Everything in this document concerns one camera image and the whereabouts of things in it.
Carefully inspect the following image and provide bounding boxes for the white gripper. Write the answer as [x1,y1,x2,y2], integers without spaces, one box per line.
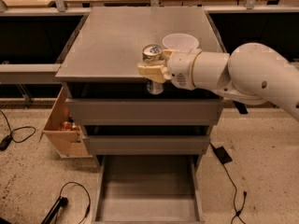
[137,49,202,90]

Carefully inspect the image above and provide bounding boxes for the silver redbull can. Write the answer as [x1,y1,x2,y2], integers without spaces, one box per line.
[142,44,164,95]

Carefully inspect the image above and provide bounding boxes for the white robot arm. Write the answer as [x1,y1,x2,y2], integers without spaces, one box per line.
[137,43,299,119]

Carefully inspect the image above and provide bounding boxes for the grey drawer cabinet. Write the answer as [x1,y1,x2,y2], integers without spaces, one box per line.
[55,6,235,170]

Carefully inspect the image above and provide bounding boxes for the grey top drawer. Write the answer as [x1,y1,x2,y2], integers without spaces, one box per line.
[66,98,223,126]

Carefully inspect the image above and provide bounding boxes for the grey middle drawer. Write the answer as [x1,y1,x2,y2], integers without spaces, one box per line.
[83,135,210,155]

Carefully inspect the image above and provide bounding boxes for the grey open bottom drawer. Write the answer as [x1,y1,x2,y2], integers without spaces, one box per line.
[92,156,205,224]

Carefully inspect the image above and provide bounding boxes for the white ceramic bowl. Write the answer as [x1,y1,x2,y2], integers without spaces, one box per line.
[163,34,199,51]

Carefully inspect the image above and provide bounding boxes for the black power adapter right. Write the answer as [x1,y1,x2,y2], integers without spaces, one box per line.
[213,147,233,164]

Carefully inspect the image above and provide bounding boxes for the copper items in box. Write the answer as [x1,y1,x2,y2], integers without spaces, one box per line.
[60,121,79,131]

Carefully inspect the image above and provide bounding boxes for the cardboard box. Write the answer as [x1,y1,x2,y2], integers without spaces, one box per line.
[42,90,91,158]

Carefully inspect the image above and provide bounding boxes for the black cable right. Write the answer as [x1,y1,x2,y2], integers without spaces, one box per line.
[209,142,249,224]

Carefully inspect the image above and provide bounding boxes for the black tool with cable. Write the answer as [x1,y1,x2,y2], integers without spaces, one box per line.
[41,181,92,224]

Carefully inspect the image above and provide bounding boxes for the black adapter with cable left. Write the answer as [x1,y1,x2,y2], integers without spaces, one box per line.
[0,110,36,151]

